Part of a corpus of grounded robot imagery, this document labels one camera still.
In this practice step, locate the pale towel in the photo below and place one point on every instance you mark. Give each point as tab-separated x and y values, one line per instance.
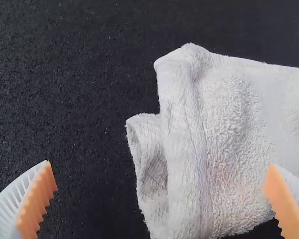
214	137

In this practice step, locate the black mat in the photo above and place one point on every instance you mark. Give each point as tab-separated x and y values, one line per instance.
64	87

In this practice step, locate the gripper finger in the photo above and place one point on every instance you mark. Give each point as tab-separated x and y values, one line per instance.
20	206
289	206

